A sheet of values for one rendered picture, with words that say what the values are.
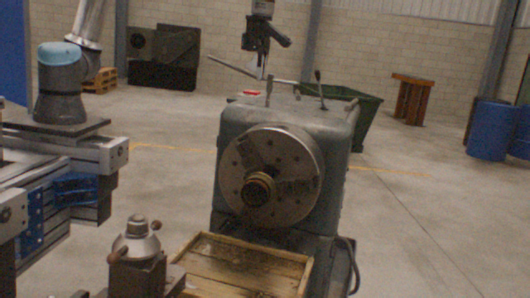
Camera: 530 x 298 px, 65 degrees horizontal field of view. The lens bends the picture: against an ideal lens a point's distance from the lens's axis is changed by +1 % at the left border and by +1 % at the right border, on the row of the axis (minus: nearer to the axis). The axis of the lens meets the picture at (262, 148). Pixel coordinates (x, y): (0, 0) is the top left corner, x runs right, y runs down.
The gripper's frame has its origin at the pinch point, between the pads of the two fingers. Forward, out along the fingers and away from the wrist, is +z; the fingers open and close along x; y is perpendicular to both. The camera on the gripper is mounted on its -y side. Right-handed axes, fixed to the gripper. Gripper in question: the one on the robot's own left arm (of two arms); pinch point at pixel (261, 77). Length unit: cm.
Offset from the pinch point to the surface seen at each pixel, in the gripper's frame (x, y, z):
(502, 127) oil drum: -570, -239, 80
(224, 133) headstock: 8.1, 8.6, 19.7
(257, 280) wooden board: 46, -17, 47
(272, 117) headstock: 6.3, -7.2, 11.6
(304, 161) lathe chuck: 23.7, -22.1, 19.4
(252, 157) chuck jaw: 29.6, -8.1, 19.6
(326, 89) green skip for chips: -549, 35, 59
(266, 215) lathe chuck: 23.7, -13.0, 38.8
